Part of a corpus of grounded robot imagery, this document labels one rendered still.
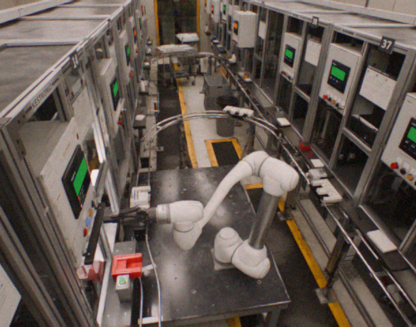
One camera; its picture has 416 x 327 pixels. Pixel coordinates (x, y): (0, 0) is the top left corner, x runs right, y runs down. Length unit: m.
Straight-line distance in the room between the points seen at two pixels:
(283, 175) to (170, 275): 1.01
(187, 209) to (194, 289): 0.79
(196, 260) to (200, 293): 0.25
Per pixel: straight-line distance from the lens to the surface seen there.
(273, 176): 1.54
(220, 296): 1.94
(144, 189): 2.36
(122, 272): 1.74
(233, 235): 1.87
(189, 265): 2.06
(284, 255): 3.05
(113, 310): 1.69
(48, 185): 1.03
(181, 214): 1.28
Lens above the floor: 2.34
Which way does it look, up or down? 34 degrees down
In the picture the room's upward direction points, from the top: 1 degrees clockwise
